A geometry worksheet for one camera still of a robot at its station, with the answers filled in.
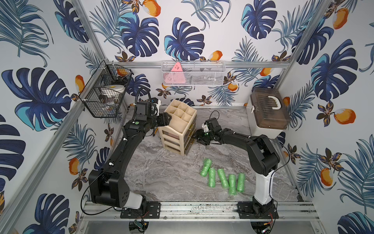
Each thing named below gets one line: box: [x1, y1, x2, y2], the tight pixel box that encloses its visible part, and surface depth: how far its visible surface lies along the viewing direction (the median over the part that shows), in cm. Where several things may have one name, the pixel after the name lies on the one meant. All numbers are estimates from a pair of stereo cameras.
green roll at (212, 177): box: [208, 167, 216, 188], surface depth 86 cm
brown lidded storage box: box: [246, 87, 291, 139], surface depth 98 cm
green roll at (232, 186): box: [228, 174, 237, 196], surface depth 82 cm
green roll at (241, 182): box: [237, 172, 245, 193], surface depth 83 cm
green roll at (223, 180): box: [217, 168, 230, 190], surface depth 85 cm
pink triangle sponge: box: [164, 61, 187, 84], surface depth 92 cm
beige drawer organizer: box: [158, 99, 198, 156], surface depth 85 cm
